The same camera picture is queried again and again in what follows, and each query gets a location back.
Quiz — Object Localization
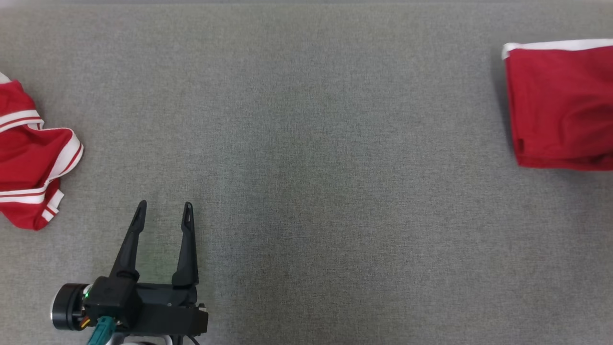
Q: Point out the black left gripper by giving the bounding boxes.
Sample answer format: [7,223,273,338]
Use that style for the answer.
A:
[109,200,209,337]

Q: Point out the red shorts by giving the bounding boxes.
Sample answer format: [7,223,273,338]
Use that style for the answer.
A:
[501,39,613,172]

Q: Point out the red white striped jersey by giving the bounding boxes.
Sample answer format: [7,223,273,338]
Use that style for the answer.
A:
[0,72,84,231]

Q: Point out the teal left camera connector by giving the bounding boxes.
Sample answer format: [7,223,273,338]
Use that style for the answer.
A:
[86,316,117,345]

